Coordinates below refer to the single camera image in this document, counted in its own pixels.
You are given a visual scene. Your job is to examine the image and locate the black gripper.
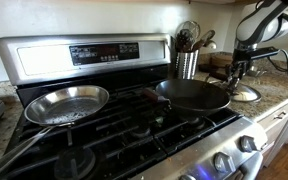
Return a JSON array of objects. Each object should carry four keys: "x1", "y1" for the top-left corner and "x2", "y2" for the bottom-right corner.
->
[{"x1": 225, "y1": 49, "x2": 252, "y2": 91}]

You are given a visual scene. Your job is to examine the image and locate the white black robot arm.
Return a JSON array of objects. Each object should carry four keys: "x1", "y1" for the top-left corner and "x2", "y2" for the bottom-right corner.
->
[{"x1": 226, "y1": 0, "x2": 288, "y2": 92}]

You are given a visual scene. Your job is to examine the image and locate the dark wok pan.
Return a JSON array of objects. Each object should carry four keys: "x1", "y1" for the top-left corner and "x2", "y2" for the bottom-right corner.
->
[{"x1": 143, "y1": 79, "x2": 230, "y2": 118}]

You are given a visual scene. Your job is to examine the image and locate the stainless steel frying pan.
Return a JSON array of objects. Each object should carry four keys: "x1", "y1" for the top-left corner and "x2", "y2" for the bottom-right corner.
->
[{"x1": 0, "y1": 85, "x2": 109, "y2": 173}]

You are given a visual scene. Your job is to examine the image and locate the small steel bowl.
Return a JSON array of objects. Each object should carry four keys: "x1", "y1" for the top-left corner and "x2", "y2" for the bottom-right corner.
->
[{"x1": 247, "y1": 66, "x2": 266, "y2": 77}]

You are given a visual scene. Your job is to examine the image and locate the wooden round board stack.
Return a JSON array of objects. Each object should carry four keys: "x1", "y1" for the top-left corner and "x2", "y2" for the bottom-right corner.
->
[{"x1": 210, "y1": 54, "x2": 233, "y2": 68}]

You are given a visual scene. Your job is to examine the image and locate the perforated steel utensil holder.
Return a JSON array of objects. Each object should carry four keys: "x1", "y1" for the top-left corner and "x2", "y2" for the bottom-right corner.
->
[{"x1": 175, "y1": 51, "x2": 199, "y2": 79}]

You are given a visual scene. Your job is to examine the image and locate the white cabinet drawers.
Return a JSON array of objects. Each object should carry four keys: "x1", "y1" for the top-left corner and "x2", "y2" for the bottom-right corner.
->
[{"x1": 259, "y1": 103, "x2": 288, "y2": 167}]

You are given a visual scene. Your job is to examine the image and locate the silver stove knob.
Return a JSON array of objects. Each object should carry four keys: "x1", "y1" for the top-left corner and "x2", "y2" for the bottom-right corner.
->
[
  {"x1": 240, "y1": 135, "x2": 257, "y2": 153},
  {"x1": 179, "y1": 174, "x2": 196, "y2": 180},
  {"x1": 214, "y1": 152, "x2": 236, "y2": 173}
]

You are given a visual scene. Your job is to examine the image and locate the stainless steel gas stove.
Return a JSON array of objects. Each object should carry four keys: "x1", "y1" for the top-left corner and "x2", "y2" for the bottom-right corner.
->
[{"x1": 0, "y1": 34, "x2": 267, "y2": 180}]

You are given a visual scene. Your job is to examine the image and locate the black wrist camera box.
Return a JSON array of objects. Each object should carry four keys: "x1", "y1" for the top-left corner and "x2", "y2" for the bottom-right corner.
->
[{"x1": 247, "y1": 47, "x2": 279, "y2": 60}]

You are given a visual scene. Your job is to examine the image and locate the wooden handled utensil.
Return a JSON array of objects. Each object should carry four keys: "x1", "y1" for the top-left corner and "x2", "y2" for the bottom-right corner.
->
[{"x1": 192, "y1": 30, "x2": 215, "y2": 52}]

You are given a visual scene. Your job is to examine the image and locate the wire whisk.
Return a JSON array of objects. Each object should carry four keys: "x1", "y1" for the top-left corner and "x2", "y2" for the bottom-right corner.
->
[{"x1": 179, "y1": 21, "x2": 200, "y2": 39}]

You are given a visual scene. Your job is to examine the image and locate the silver drawer pull handle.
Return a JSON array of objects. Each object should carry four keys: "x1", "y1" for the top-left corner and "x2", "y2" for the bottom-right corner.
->
[{"x1": 273, "y1": 111, "x2": 286, "y2": 120}]

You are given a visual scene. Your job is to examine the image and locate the oven door handle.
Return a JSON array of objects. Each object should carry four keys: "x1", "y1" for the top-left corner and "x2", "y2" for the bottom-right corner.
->
[{"x1": 229, "y1": 152, "x2": 263, "y2": 180}]

